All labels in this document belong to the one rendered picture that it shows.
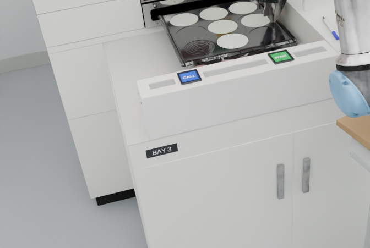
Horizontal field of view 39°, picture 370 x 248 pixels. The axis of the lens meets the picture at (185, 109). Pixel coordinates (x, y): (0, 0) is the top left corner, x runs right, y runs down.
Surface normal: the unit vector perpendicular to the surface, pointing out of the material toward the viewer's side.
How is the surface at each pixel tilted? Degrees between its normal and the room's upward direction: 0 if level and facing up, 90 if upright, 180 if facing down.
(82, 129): 90
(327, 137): 90
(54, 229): 0
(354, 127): 3
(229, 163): 90
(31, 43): 90
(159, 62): 0
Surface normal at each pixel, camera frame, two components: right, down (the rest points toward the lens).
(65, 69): 0.23, 0.55
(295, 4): -0.11, -0.80
